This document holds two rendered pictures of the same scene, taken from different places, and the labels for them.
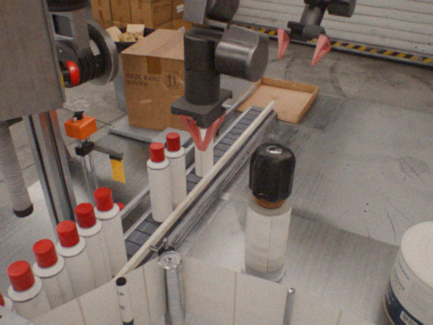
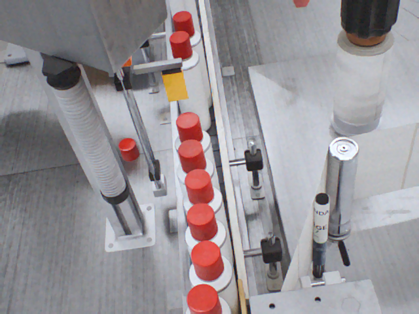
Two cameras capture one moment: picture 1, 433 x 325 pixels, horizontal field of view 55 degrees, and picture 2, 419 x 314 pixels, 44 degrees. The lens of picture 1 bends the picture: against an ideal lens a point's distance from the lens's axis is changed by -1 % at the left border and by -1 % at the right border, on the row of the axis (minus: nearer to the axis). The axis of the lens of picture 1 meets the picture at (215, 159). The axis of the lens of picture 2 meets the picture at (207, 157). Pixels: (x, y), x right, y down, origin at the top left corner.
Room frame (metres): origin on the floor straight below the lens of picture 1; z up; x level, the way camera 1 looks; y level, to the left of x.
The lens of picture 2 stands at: (0.16, 0.39, 1.58)
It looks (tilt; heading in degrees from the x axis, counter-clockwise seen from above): 49 degrees down; 338
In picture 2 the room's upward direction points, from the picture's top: 12 degrees counter-clockwise
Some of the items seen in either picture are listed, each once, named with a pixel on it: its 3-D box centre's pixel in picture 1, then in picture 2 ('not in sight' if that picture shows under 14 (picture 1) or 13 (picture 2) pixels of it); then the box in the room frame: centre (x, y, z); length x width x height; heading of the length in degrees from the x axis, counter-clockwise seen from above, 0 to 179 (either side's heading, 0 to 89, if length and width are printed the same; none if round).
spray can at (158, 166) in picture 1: (160, 183); (189, 85); (0.80, 0.13, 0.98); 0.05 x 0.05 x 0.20
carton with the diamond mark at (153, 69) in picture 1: (174, 79); not in sight; (1.44, 0.15, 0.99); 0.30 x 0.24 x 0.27; 162
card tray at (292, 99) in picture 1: (277, 97); not in sight; (1.58, -0.25, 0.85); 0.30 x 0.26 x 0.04; 154
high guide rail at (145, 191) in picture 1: (182, 156); (169, 45); (0.96, 0.09, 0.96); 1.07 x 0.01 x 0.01; 154
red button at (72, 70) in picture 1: (68, 74); not in sight; (0.61, 0.23, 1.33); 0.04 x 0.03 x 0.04; 29
